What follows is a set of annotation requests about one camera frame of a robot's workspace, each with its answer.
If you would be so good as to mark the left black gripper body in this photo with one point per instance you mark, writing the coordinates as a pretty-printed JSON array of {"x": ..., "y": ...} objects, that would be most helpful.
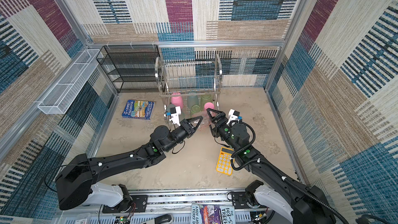
[{"x": 183, "y": 131}]

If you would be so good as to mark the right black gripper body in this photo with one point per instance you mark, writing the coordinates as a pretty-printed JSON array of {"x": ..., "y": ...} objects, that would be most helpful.
[{"x": 222, "y": 129}]

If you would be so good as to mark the green translucent cup front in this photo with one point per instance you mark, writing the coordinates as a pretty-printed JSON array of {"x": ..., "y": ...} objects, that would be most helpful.
[{"x": 195, "y": 109}]

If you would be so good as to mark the green translucent cup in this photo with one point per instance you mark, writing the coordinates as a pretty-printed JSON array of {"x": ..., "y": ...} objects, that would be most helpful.
[
  {"x": 206, "y": 98},
  {"x": 195, "y": 109}
]

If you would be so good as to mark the teal translucent cup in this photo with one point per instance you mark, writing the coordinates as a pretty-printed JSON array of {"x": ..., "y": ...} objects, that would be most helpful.
[{"x": 192, "y": 100}]

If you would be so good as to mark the silver wire dish rack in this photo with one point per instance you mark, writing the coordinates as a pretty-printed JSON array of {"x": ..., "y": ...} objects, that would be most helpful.
[{"x": 197, "y": 77}]

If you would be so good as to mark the clear pink cup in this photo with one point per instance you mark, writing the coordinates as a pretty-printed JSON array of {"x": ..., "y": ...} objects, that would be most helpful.
[{"x": 205, "y": 123}]

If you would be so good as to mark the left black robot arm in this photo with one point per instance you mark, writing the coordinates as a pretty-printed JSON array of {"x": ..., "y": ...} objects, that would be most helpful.
[{"x": 79, "y": 183}]

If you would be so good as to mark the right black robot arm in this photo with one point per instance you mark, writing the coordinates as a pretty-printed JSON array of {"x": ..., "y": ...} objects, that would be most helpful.
[{"x": 295, "y": 201}]

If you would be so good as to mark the black mesh shelf rack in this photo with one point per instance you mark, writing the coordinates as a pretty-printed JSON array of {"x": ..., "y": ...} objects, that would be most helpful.
[{"x": 130, "y": 68}]

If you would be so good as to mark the yellow calculator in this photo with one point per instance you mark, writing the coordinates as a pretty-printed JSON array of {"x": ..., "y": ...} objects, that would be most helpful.
[{"x": 223, "y": 165}]

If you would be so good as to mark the blue picture book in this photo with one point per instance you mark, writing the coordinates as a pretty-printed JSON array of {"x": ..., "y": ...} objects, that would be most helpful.
[{"x": 138, "y": 109}]

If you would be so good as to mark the purple treehouse book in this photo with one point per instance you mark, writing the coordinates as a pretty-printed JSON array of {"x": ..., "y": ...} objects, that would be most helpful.
[{"x": 212, "y": 214}]

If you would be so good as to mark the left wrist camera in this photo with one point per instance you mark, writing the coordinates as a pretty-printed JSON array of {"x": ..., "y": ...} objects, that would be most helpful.
[{"x": 173, "y": 116}]

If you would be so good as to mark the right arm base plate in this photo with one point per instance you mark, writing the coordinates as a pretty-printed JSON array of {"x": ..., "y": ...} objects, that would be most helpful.
[{"x": 244, "y": 200}]

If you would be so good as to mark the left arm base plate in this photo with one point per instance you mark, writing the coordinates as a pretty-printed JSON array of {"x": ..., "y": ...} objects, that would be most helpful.
[{"x": 137, "y": 204}]

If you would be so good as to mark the white wire wall basket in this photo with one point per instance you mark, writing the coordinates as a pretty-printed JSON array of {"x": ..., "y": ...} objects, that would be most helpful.
[{"x": 59, "y": 99}]

